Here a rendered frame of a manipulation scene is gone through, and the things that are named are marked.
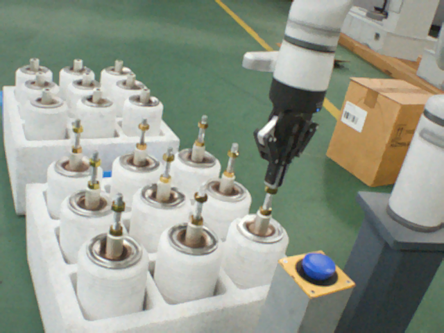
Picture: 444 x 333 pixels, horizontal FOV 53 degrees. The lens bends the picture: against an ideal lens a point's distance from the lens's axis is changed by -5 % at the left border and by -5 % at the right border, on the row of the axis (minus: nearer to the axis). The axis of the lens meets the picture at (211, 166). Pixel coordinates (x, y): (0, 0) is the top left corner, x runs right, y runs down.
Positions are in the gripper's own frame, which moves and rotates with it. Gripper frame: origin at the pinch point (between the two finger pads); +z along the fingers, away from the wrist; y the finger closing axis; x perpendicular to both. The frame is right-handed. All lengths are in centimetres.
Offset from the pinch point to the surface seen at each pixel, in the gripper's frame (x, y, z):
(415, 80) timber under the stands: 70, 250, 26
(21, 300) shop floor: 29, -26, 35
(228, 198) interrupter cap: 9.2, 2.0, 9.7
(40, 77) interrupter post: 70, -3, 7
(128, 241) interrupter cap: 7.9, -19.6, 9.8
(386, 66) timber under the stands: 102, 272, 28
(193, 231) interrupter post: 3.1, -11.9, 7.9
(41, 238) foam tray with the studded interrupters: 23.2, -25.0, 17.3
